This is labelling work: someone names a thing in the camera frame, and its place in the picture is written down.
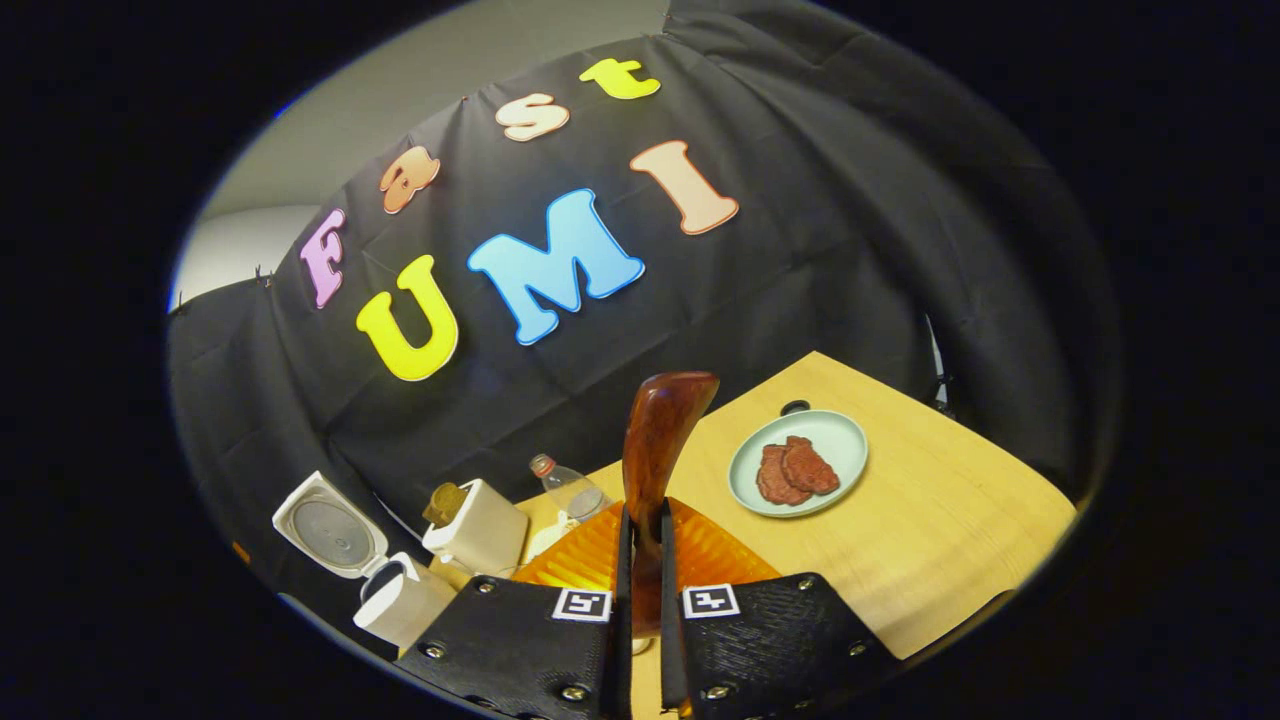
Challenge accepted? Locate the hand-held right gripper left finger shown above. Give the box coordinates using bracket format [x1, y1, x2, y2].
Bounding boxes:
[395, 498, 633, 720]

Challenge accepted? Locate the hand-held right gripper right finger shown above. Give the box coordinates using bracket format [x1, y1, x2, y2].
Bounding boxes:
[660, 497, 901, 720]

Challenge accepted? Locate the white rice cooker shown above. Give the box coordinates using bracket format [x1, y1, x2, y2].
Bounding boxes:
[272, 470, 459, 651]

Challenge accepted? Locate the brown wooden spoon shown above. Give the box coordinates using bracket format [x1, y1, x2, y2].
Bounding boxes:
[622, 372, 721, 641]

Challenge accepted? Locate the white toaster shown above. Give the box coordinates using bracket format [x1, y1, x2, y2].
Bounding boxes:
[422, 478, 530, 577]

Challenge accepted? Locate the clear plastic bottle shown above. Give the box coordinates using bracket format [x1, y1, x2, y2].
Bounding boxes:
[528, 453, 613, 524]

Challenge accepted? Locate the brown toast slice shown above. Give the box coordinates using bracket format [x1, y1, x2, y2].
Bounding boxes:
[423, 482, 471, 529]

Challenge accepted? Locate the light green plate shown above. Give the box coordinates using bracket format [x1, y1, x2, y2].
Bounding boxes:
[728, 409, 869, 519]

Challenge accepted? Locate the black backdrop cloth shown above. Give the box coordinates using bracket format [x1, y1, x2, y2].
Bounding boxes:
[165, 0, 1121, 661]

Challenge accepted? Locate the white power cable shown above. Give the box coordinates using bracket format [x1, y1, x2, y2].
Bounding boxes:
[373, 493, 423, 538]

